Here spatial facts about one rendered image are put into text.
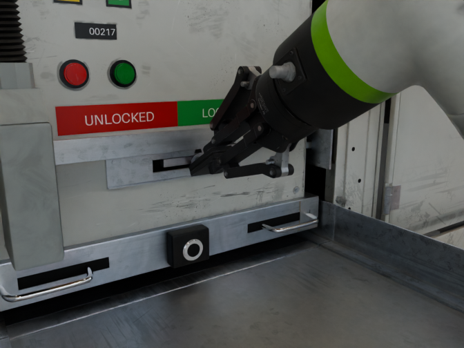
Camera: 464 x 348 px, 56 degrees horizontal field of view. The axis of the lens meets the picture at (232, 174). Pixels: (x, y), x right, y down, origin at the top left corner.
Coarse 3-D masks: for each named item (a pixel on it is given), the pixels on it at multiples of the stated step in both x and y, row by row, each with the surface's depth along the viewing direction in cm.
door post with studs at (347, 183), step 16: (336, 128) 78; (352, 128) 74; (336, 144) 74; (352, 144) 75; (336, 160) 74; (352, 160) 76; (336, 176) 75; (352, 176) 77; (336, 192) 76; (352, 192) 78; (352, 208) 78
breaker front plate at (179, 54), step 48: (48, 0) 49; (96, 0) 52; (144, 0) 55; (192, 0) 58; (240, 0) 62; (288, 0) 67; (48, 48) 50; (96, 48) 53; (144, 48) 56; (192, 48) 60; (240, 48) 64; (48, 96) 51; (96, 96) 54; (144, 96) 57; (192, 96) 61; (96, 192) 56; (144, 192) 60; (192, 192) 64; (240, 192) 69; (288, 192) 75; (0, 240) 51
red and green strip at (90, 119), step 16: (64, 112) 52; (80, 112) 53; (96, 112) 54; (112, 112) 55; (128, 112) 56; (144, 112) 58; (160, 112) 59; (176, 112) 60; (192, 112) 62; (208, 112) 63; (64, 128) 52; (80, 128) 53; (96, 128) 55; (112, 128) 56; (128, 128) 57; (144, 128) 58
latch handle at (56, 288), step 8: (88, 264) 56; (88, 272) 54; (72, 280) 52; (80, 280) 52; (88, 280) 53; (0, 288) 50; (48, 288) 50; (56, 288) 51; (64, 288) 51; (8, 296) 49; (16, 296) 49; (24, 296) 49; (32, 296) 49
